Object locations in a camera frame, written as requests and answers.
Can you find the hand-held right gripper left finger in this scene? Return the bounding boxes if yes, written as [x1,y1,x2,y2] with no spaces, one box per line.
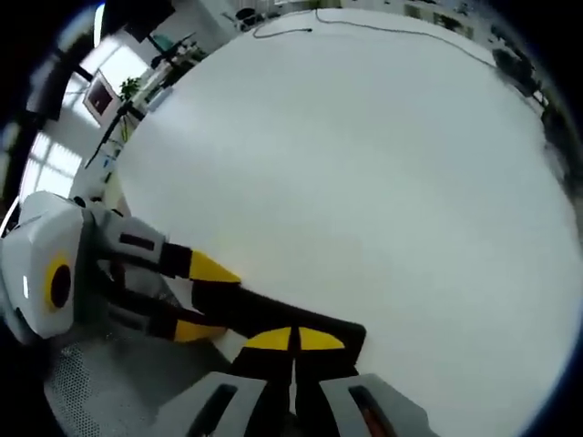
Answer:
[151,326,298,437]

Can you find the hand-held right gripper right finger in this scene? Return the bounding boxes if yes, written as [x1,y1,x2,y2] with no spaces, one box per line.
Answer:
[294,326,442,437]

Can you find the black remote control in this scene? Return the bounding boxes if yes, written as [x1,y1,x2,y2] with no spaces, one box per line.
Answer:
[190,277,368,380]

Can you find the grey mesh office chair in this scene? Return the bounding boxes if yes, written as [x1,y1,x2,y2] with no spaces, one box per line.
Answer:
[44,325,233,437]

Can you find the white framed computer monitor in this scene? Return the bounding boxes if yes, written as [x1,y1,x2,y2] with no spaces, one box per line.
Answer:
[82,68,121,127]

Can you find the small green potted plant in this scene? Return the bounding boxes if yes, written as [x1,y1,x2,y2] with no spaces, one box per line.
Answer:
[119,76,143,99]

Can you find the black television screen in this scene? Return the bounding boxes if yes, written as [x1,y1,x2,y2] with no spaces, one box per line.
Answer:
[101,0,177,40]

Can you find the green leafy plant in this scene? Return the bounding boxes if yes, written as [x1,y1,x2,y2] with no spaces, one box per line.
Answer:
[539,97,578,197]

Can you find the dark grey headphones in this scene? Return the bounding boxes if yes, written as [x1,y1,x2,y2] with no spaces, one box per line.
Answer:
[493,46,537,97]

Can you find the grey cable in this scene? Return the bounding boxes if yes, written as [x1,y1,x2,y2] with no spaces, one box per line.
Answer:
[251,5,498,69]

